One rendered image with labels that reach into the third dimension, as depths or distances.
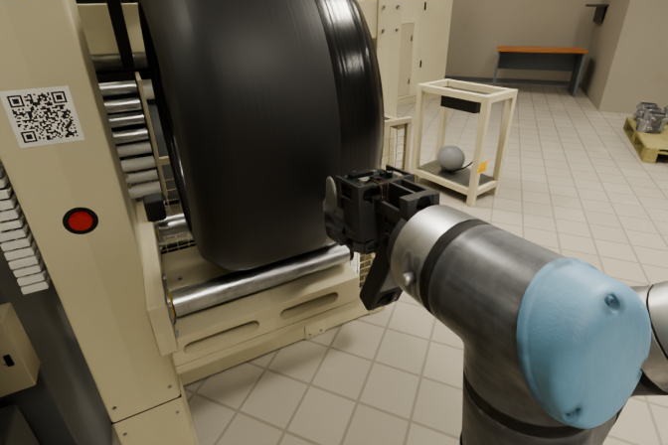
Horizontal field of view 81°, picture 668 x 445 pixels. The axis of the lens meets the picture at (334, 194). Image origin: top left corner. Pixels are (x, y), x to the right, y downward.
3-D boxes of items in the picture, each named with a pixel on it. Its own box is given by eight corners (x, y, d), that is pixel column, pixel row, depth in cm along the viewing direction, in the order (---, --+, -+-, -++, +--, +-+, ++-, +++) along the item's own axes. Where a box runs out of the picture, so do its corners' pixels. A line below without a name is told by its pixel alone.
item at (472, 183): (471, 207, 282) (489, 96, 247) (410, 181, 325) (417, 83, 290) (498, 194, 301) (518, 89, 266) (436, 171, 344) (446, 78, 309)
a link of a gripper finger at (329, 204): (326, 166, 54) (360, 182, 46) (329, 206, 56) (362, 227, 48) (305, 170, 52) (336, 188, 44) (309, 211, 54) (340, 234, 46)
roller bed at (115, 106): (82, 213, 95) (39, 88, 81) (85, 190, 107) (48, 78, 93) (168, 195, 103) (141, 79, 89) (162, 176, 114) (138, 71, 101)
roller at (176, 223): (151, 220, 89) (156, 238, 90) (150, 220, 85) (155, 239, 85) (292, 188, 103) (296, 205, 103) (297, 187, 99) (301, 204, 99)
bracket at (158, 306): (160, 358, 61) (146, 310, 57) (144, 237, 93) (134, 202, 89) (182, 350, 63) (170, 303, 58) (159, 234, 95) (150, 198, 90)
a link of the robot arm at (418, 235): (497, 297, 36) (413, 334, 32) (458, 273, 40) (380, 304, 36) (504, 208, 33) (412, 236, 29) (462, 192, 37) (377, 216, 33)
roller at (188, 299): (163, 290, 67) (169, 315, 67) (163, 296, 63) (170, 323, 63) (342, 237, 81) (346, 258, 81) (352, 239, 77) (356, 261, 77)
